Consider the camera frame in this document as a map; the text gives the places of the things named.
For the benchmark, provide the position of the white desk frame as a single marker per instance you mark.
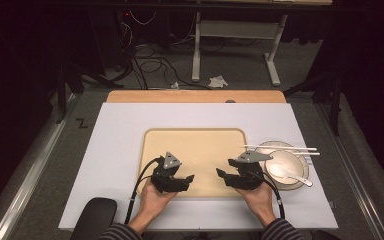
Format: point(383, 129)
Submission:
point(236, 29)

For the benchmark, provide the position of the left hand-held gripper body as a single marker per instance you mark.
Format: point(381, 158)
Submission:
point(166, 176)

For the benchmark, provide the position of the person's left hand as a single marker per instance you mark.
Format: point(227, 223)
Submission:
point(155, 203)

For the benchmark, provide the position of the dark table grommet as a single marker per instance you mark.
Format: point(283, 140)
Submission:
point(230, 101)

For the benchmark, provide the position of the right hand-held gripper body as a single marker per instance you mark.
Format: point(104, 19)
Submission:
point(250, 176)

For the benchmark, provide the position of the metal floor rail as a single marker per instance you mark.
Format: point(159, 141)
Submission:
point(36, 166)
point(350, 166)

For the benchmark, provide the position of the person's right hand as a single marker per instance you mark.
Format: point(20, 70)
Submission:
point(258, 201)

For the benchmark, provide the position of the beige tray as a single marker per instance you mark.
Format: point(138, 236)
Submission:
point(196, 150)

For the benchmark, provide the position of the black chair armrest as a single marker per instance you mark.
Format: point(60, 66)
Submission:
point(326, 236)

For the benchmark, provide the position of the crumpled white paper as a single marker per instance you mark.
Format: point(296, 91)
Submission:
point(218, 81)

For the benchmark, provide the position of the black chair back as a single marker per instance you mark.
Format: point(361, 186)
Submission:
point(95, 216)

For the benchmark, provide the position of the white table board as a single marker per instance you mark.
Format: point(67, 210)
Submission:
point(120, 140)

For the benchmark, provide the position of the white spoon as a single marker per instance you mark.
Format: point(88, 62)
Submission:
point(280, 170)

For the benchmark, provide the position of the small crumpled paper scrap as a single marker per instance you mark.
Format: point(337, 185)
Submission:
point(175, 85)

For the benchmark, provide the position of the white ribbed plate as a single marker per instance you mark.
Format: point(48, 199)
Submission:
point(305, 170)

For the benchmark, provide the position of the black metal stand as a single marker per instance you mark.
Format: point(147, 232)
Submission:
point(336, 103)
point(61, 93)

